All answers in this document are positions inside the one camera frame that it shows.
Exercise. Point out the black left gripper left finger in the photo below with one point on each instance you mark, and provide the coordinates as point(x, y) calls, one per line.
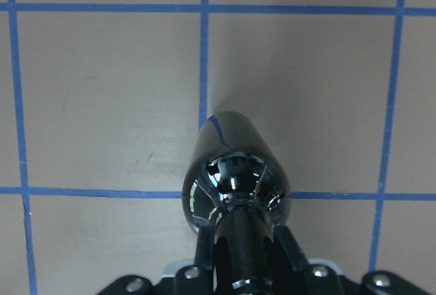
point(197, 278)

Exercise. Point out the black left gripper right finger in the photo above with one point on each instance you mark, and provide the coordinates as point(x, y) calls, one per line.
point(292, 272)

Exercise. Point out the dark wine bottle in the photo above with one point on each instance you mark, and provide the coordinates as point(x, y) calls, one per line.
point(235, 184)

